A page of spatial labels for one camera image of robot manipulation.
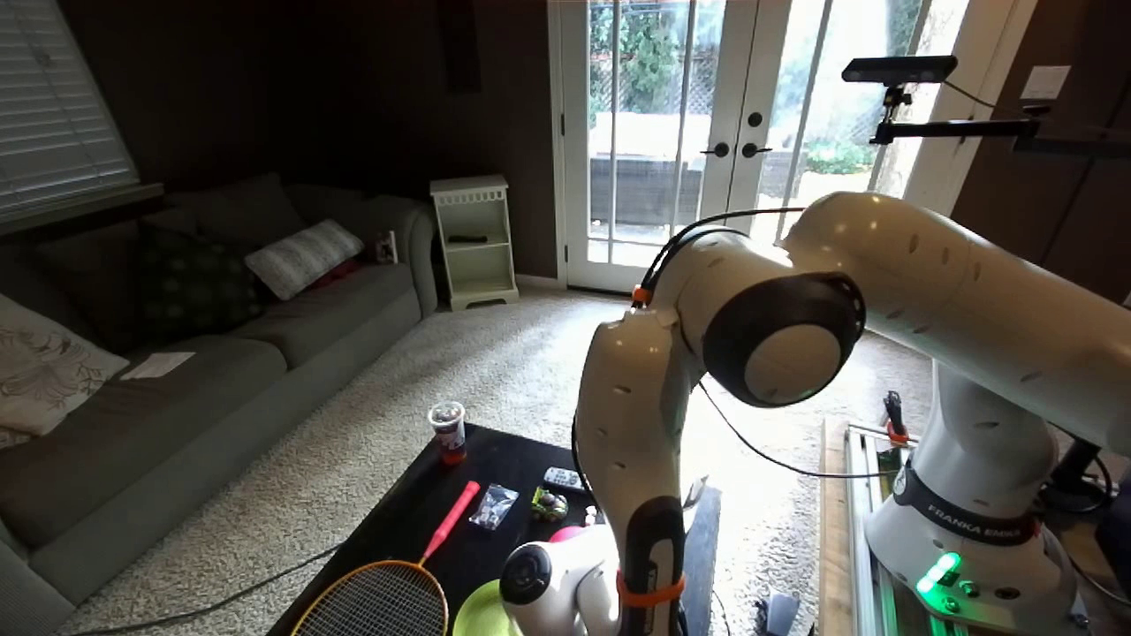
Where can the yellow-green plate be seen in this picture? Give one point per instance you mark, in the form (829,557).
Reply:
(487,614)

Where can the black packet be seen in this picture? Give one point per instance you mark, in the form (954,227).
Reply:
(493,506)

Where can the pink bowl with candy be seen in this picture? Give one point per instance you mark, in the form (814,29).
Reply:
(567,534)

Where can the cup with dark drink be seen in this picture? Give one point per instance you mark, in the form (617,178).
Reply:
(451,433)

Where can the black coffee table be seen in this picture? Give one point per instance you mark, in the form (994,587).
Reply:
(521,540)

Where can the cream square pillow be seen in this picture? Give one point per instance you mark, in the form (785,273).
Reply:
(43,372)

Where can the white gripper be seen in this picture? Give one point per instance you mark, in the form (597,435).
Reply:
(564,587)

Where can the dark patterned pillow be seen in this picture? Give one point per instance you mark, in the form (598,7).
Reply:
(188,284)

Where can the orange badminton racket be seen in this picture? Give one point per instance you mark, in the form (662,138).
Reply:
(391,597)

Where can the small grey packet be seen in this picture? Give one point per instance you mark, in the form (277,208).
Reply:
(564,480)

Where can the white small shelf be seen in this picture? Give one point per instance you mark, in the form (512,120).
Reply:
(474,239)

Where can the white paper on sofa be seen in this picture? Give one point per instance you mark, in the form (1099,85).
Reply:
(157,367)

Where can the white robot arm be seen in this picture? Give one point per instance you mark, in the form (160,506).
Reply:
(1007,356)

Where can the white french doors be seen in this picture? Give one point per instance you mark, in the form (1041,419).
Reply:
(672,113)

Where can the white window blinds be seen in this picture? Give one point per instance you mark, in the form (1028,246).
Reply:
(60,137)

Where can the grey sofa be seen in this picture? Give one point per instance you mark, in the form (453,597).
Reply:
(138,459)

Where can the striped pillow on grey sofa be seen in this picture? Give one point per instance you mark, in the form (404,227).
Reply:
(302,261)

